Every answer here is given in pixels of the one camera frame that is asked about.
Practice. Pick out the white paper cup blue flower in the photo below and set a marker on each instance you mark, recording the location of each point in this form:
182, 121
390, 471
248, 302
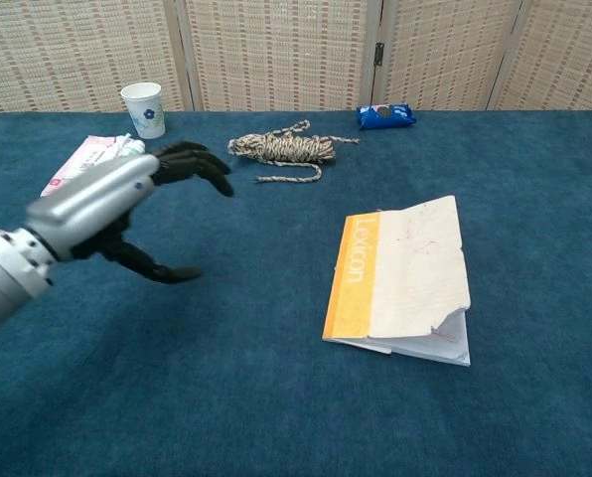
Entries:
147, 114

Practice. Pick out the blue cookie packet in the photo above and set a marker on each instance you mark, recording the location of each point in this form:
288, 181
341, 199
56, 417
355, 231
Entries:
385, 116

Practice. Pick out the woven bamboo folding screen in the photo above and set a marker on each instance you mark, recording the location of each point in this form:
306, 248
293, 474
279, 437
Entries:
276, 49

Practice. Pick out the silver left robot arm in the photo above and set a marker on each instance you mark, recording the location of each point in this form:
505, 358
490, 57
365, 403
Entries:
3, 270

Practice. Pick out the teal blue tablecloth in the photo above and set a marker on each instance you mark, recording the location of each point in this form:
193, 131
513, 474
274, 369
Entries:
226, 372

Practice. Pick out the white lined notebook orange cover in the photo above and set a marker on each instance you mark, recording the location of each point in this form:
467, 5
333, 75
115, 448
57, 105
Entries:
415, 268

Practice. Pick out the small white bottle green label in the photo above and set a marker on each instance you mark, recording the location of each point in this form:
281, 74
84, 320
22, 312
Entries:
133, 146

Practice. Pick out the dark metal screen hinge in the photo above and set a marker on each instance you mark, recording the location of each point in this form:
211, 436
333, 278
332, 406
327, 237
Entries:
379, 52

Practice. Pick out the pink wet wipes pack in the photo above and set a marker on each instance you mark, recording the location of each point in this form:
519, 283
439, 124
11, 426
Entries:
82, 159

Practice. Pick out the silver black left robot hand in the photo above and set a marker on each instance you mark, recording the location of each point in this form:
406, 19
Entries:
92, 204

